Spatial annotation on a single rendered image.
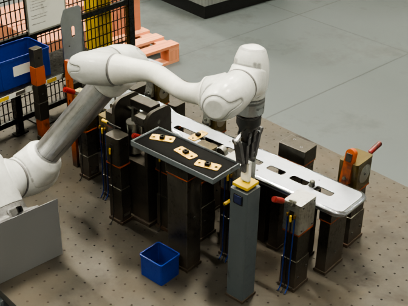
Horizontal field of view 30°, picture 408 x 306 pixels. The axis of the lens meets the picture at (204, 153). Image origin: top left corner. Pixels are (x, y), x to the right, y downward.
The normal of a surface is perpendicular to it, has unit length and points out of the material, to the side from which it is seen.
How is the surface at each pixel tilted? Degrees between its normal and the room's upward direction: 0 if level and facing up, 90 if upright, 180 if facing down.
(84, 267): 0
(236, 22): 0
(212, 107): 89
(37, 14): 90
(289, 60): 0
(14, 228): 90
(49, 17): 90
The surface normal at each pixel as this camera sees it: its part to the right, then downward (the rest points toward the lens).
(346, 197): 0.01, -0.86
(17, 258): 0.67, 0.38
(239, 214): -0.66, 0.37
